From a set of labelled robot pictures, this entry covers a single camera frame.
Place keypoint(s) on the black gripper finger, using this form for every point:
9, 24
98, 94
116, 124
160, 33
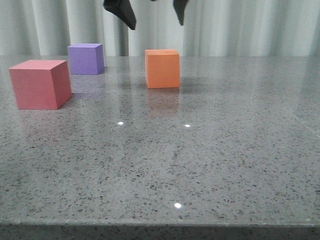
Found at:
123, 10
179, 8

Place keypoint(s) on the red foam cube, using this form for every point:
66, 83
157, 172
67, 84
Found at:
41, 84

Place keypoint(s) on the purple foam cube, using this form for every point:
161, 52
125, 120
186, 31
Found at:
86, 58

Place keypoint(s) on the pale green curtain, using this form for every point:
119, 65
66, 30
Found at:
212, 28

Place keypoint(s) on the orange foam cube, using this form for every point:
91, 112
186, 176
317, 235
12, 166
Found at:
162, 68

